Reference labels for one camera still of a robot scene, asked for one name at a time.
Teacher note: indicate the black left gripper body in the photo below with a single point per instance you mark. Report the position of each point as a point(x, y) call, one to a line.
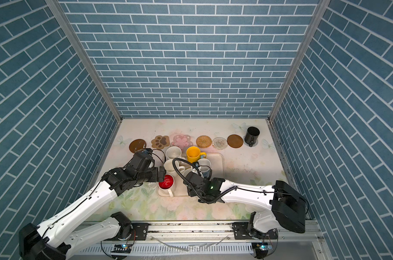
point(150, 175)

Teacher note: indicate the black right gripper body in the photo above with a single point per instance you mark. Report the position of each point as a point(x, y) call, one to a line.
point(191, 193)

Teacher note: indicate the red inside white mug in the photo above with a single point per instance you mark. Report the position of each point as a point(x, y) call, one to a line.
point(167, 187)

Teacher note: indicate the dark brown glossy round coaster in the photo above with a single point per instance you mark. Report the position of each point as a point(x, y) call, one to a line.
point(137, 145)

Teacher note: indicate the light blue mug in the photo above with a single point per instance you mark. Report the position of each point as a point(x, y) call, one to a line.
point(205, 167)

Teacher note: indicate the brown paw shaped coaster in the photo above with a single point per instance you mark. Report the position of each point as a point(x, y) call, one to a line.
point(160, 142)

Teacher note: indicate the beige serving tray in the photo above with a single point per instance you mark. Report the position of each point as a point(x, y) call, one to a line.
point(217, 166)

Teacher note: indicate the yellow mug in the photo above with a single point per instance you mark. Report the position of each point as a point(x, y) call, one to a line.
point(194, 154)

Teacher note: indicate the pink flower coaster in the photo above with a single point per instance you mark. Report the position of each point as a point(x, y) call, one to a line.
point(183, 141)

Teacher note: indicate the brown wooden round coaster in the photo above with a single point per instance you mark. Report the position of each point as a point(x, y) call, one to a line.
point(235, 141)

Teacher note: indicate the black mug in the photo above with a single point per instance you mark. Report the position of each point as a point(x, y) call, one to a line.
point(251, 136)

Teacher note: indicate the purple handle white mug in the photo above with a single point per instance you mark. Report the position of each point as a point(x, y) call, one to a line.
point(190, 170)

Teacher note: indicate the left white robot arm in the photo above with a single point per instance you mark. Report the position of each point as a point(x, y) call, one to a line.
point(59, 237)

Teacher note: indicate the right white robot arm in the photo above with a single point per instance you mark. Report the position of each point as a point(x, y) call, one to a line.
point(282, 206)

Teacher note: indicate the white mug middle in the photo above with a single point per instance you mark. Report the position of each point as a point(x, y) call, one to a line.
point(169, 167)

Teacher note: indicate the white mug top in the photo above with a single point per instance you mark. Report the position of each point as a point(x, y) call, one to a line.
point(173, 152)

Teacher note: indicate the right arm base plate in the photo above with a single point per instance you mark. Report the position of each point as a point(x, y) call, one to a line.
point(243, 231)

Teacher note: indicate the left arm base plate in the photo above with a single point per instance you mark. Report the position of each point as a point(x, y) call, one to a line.
point(138, 231)

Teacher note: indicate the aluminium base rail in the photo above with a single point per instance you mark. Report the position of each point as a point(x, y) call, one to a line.
point(214, 231)

